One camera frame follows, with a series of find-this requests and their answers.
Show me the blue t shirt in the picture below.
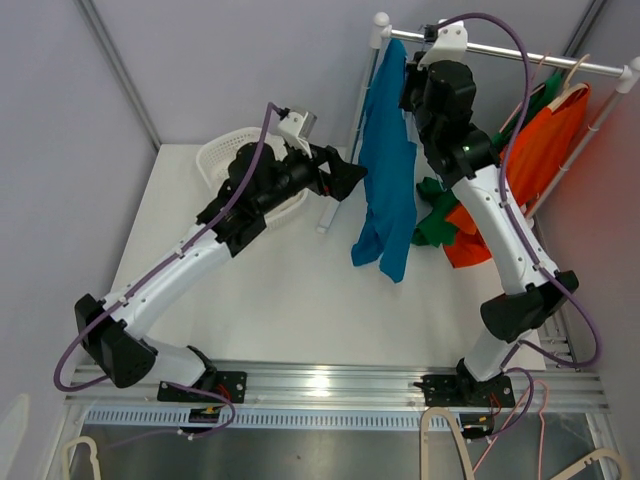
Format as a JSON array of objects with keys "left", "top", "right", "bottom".
[{"left": 351, "top": 39, "right": 417, "bottom": 283}]

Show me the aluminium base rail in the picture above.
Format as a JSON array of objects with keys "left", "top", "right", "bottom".
[{"left": 64, "top": 357, "right": 611, "bottom": 431}]

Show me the orange t shirt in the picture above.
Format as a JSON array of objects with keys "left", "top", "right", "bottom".
[{"left": 444, "top": 83, "right": 591, "bottom": 268}]

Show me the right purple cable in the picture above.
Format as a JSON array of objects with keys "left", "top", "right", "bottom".
[{"left": 437, "top": 12, "right": 601, "bottom": 369}]

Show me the beige hanger below table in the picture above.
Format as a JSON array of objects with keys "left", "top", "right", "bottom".
[{"left": 419, "top": 407, "right": 475, "bottom": 480}]

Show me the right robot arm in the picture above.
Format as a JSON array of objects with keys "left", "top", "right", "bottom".
[{"left": 400, "top": 60, "right": 579, "bottom": 407}]

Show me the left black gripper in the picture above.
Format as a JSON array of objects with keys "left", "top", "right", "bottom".
[{"left": 256, "top": 137, "right": 366, "bottom": 216}]

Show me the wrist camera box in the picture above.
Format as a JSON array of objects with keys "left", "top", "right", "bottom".
[
  {"left": 277, "top": 108, "right": 317, "bottom": 156},
  {"left": 417, "top": 20, "right": 468, "bottom": 71}
]

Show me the beige hanger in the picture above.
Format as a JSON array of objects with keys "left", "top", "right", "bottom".
[
  {"left": 60, "top": 435, "right": 109, "bottom": 480},
  {"left": 552, "top": 448, "right": 632, "bottom": 480},
  {"left": 419, "top": 407, "right": 475, "bottom": 480},
  {"left": 547, "top": 53, "right": 591, "bottom": 112}
]

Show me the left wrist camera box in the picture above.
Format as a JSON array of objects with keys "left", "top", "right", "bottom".
[{"left": 277, "top": 108, "right": 317, "bottom": 156}]

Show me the green t shirt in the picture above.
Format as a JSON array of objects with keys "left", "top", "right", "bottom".
[{"left": 411, "top": 73, "right": 561, "bottom": 247}]

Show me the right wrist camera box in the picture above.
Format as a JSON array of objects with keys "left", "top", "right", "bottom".
[{"left": 417, "top": 20, "right": 468, "bottom": 71}]

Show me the metal clothes rack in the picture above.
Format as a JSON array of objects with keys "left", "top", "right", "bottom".
[{"left": 315, "top": 12, "right": 640, "bottom": 236}]

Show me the white plastic basket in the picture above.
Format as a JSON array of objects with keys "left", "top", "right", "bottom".
[{"left": 195, "top": 126, "right": 311, "bottom": 231}]

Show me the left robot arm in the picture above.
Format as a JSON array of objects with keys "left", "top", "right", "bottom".
[{"left": 74, "top": 142, "right": 367, "bottom": 401}]

